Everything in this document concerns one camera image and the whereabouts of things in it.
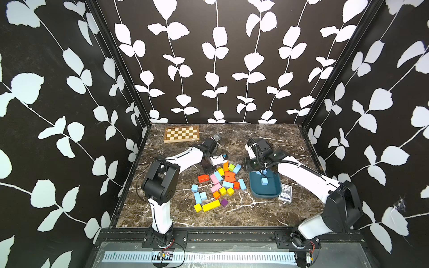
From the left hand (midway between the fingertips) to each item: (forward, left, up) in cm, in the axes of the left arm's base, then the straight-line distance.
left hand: (212, 165), depth 95 cm
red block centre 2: (-7, -9, -3) cm, 12 cm away
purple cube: (-21, -5, -3) cm, 21 cm away
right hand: (-5, -15, +10) cm, 19 cm away
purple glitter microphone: (+21, -3, 0) cm, 21 cm away
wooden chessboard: (+26, +26, -1) cm, 37 cm away
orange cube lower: (-17, -1, -2) cm, 17 cm away
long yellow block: (-22, +1, -4) cm, 22 cm away
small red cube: (-12, -13, -3) cm, 18 cm away
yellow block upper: (-3, -5, -3) cm, 6 cm away
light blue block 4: (-11, -8, -3) cm, 14 cm away
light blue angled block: (-6, -3, -3) cm, 8 cm away
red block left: (-8, +5, -1) cm, 9 cm away
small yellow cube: (-23, +8, -2) cm, 24 cm away
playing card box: (-17, -39, -3) cm, 43 cm away
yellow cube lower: (-15, -9, -2) cm, 18 cm away
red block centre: (-4, -10, -4) cm, 11 cm away
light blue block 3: (-12, -16, -3) cm, 21 cm away
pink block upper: (-8, -1, -4) cm, 8 cm away
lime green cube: (-1, -11, -2) cm, 11 cm away
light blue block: (-2, -14, -2) cm, 14 cm away
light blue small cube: (-11, -29, -1) cm, 30 cm away
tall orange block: (0, -8, -2) cm, 8 cm away
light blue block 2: (-18, +8, -3) cm, 20 cm away
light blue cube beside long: (-17, +5, -2) cm, 18 cm away
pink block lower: (-12, -1, -3) cm, 13 cm away
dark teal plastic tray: (-16, -31, -1) cm, 35 cm away
